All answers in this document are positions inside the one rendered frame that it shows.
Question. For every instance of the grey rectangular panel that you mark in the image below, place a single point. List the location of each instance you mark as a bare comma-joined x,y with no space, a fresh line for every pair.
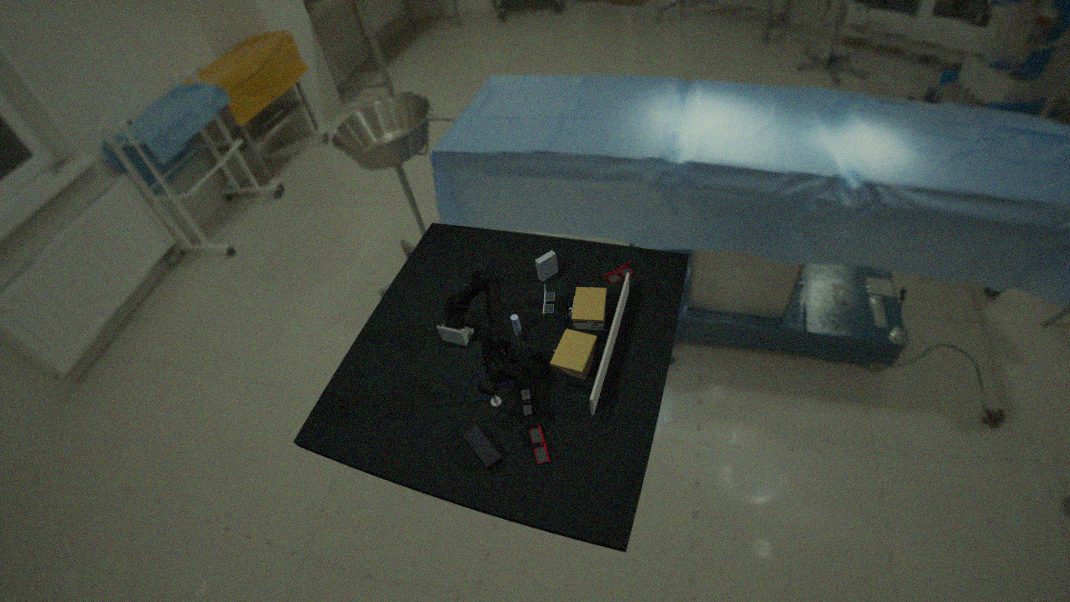
609,346

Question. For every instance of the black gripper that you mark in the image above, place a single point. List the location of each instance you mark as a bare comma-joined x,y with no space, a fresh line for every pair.
488,387

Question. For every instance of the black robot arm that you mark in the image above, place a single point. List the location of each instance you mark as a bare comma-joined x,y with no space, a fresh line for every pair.
496,335

